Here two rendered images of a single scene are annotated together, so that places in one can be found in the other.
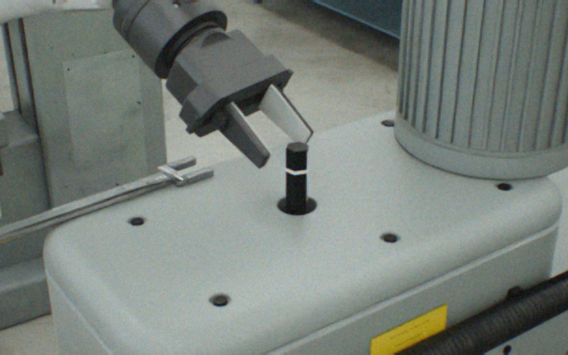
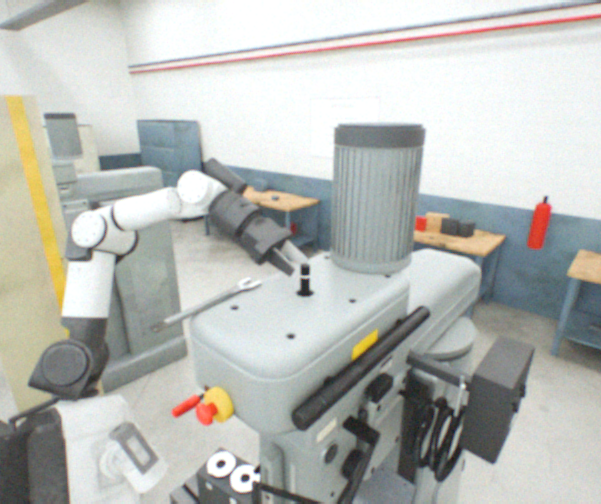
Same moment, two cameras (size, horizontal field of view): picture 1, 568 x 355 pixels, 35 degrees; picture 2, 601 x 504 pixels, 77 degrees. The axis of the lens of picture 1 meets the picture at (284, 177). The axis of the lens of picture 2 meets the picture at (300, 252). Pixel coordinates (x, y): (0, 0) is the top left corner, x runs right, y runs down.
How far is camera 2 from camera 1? 0.20 m
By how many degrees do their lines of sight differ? 15
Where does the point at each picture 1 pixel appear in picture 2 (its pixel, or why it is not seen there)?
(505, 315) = (400, 330)
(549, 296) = (413, 320)
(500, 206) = (390, 283)
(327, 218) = (321, 296)
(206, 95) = (263, 244)
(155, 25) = (233, 216)
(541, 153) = (399, 260)
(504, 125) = (385, 249)
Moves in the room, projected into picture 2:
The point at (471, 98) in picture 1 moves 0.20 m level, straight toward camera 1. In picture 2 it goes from (371, 239) to (395, 277)
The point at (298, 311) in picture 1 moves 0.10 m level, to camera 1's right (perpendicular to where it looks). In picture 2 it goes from (327, 336) to (381, 328)
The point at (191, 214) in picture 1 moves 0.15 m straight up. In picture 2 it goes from (259, 302) to (255, 228)
